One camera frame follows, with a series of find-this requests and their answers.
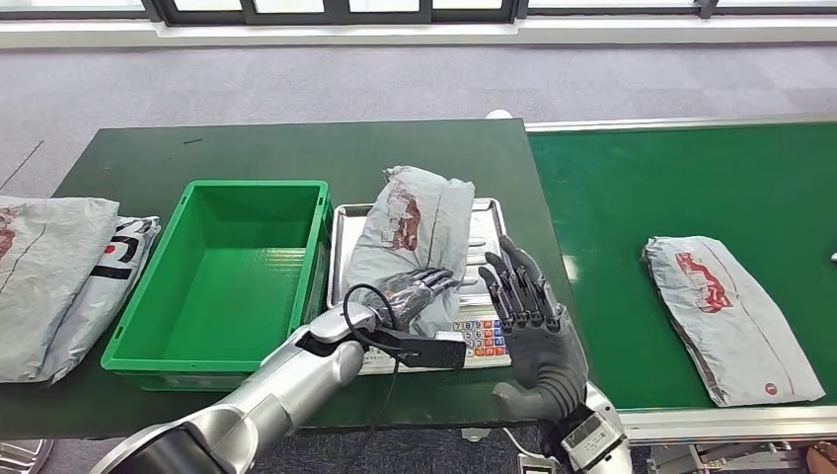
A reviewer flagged white scale with steel tray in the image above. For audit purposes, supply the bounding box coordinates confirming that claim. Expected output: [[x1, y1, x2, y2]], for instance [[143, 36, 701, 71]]
[[327, 197, 518, 376]]

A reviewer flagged grey red-print parcel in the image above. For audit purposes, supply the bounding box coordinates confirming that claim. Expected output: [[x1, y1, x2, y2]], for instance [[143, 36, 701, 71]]
[[344, 164, 477, 340], [642, 235, 826, 409]]

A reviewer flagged green plastic crate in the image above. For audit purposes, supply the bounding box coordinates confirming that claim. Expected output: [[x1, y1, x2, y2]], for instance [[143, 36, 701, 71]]
[[101, 180, 334, 392]]

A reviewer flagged grey parcel with black print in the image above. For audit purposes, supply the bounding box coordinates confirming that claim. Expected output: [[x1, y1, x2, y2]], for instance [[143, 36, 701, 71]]
[[36, 215, 162, 386]]

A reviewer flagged flat grey red-print parcel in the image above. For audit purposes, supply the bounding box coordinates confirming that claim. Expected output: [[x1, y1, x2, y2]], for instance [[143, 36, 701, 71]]
[[642, 235, 826, 409]]

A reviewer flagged dark window frame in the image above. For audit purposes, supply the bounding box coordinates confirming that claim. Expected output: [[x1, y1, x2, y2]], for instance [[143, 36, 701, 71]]
[[0, 0, 837, 26]]

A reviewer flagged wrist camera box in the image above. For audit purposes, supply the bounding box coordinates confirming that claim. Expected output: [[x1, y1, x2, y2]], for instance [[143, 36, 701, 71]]
[[561, 410, 626, 472], [369, 327, 469, 371]]

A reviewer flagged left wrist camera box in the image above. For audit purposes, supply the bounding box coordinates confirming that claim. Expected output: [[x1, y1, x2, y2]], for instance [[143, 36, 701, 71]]
[[369, 327, 469, 371]]

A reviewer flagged aluminium conveyor frame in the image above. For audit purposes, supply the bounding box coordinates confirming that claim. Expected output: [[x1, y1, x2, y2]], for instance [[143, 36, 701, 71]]
[[522, 112, 837, 454]]

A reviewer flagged white window sill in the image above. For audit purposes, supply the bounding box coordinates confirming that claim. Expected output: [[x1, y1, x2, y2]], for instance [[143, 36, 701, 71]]
[[0, 14, 837, 50]]

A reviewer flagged large grey plastic parcel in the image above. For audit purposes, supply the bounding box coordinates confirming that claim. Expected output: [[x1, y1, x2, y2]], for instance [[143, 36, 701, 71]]
[[0, 195, 121, 385]]

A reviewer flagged green conveyor belt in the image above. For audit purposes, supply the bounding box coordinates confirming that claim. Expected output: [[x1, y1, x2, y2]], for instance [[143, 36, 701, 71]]
[[526, 120, 837, 412]]

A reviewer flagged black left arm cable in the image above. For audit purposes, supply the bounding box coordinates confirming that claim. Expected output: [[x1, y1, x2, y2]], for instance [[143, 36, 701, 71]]
[[342, 282, 402, 459]]

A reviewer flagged shiny silver floor object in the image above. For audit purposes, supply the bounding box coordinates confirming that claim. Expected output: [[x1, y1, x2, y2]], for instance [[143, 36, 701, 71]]
[[0, 439, 55, 474]]

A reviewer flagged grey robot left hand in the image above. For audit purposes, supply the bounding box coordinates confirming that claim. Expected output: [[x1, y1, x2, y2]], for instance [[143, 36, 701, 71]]
[[372, 267, 462, 332]]

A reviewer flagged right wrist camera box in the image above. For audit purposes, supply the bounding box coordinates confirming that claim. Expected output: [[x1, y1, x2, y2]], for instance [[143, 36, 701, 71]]
[[561, 410, 626, 472]]

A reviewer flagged orange brown floor object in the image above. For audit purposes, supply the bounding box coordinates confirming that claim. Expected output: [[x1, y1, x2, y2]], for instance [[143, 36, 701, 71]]
[[805, 441, 837, 474]]

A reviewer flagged white box under table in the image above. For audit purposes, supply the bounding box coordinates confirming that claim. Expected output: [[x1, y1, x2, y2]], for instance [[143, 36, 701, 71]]
[[516, 452, 557, 474]]

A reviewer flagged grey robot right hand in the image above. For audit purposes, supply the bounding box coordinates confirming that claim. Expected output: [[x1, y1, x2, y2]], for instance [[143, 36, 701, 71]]
[[477, 234, 590, 424]]

